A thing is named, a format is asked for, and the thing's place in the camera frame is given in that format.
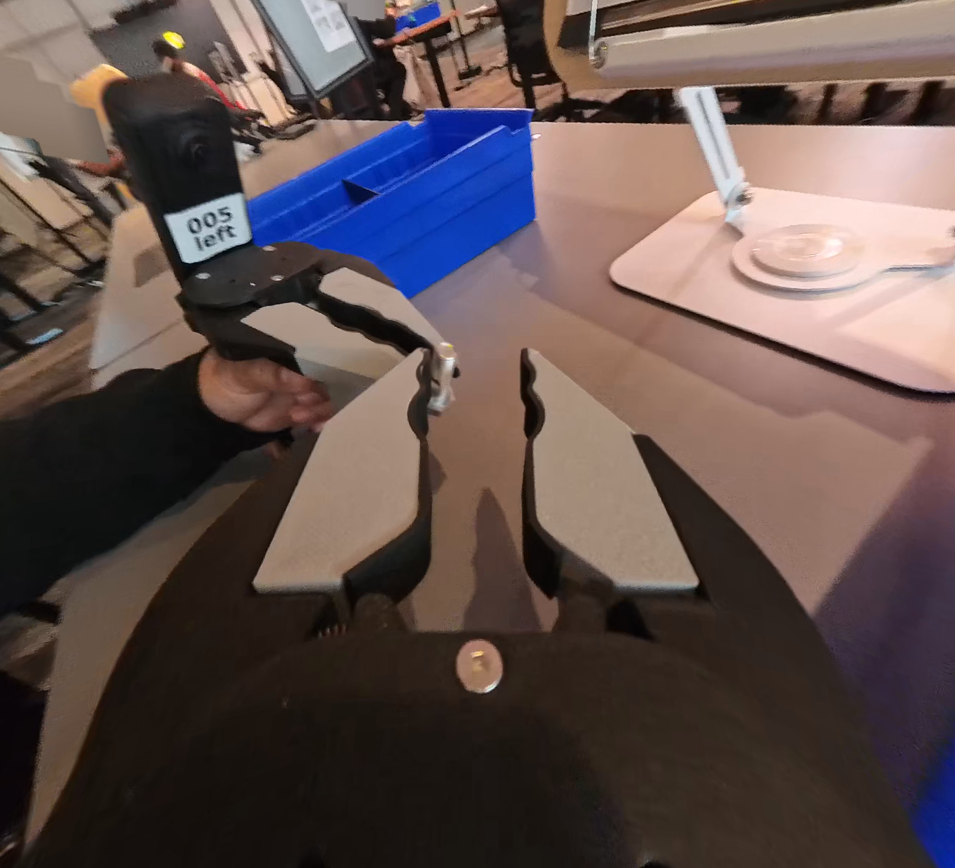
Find tan rounded backing board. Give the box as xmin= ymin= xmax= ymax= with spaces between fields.
xmin=71 ymin=64 xmax=129 ymax=132

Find person's left forearm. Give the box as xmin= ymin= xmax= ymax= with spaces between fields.
xmin=0 ymin=353 xmax=285 ymax=615

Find steel hex bolt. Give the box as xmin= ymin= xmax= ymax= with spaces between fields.
xmin=427 ymin=342 xmax=461 ymax=414

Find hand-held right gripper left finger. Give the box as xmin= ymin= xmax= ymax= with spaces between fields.
xmin=254 ymin=348 xmax=435 ymax=594

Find person's left hand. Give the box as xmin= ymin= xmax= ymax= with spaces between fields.
xmin=197 ymin=353 xmax=335 ymax=436

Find large wall screen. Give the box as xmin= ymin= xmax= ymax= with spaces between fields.
xmin=90 ymin=0 xmax=247 ymax=83

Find wooden desk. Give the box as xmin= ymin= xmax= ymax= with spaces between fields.
xmin=377 ymin=10 xmax=465 ymax=109

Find white tabletop stand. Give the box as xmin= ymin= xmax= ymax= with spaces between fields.
xmin=585 ymin=0 xmax=955 ymax=393

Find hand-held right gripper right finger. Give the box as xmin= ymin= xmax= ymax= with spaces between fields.
xmin=520 ymin=348 xmax=700 ymax=600

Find blue bin with black divider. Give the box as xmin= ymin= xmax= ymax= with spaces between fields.
xmin=246 ymin=108 xmax=538 ymax=299

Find framed screen on stand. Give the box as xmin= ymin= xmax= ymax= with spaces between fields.
xmin=235 ymin=0 xmax=376 ymax=109

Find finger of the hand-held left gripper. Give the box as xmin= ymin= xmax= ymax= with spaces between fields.
xmin=242 ymin=299 xmax=410 ymax=382
xmin=313 ymin=266 xmax=443 ymax=365

